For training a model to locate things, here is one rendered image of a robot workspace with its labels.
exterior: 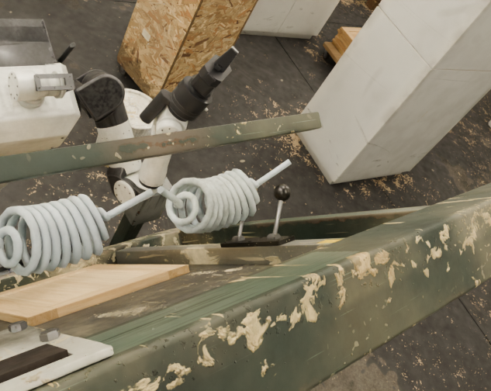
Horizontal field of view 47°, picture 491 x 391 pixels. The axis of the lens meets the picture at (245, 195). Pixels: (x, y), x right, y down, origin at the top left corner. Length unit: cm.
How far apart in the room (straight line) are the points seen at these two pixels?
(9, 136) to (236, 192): 87
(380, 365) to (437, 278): 262
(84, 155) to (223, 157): 311
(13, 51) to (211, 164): 218
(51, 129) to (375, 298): 104
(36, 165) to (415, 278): 42
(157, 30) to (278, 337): 299
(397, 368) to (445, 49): 178
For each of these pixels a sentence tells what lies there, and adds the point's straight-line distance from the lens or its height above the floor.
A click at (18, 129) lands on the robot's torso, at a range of 143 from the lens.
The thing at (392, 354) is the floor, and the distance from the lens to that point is 340.
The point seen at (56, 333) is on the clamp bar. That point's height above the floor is 188.
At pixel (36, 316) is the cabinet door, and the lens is 115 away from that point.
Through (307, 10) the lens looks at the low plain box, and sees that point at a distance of 500.
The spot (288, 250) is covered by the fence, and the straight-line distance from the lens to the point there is 113.
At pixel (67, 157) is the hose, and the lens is 49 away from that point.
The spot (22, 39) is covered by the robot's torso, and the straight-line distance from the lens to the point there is 151.
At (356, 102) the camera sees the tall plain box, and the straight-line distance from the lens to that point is 370.
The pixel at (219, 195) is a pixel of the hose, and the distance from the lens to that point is 62.
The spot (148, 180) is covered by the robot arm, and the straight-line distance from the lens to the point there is 154.
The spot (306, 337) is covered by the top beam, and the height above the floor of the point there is 192.
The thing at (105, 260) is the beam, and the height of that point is 89.
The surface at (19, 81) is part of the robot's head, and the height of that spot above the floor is 144.
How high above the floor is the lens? 232
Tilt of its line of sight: 42 degrees down
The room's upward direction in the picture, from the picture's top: 35 degrees clockwise
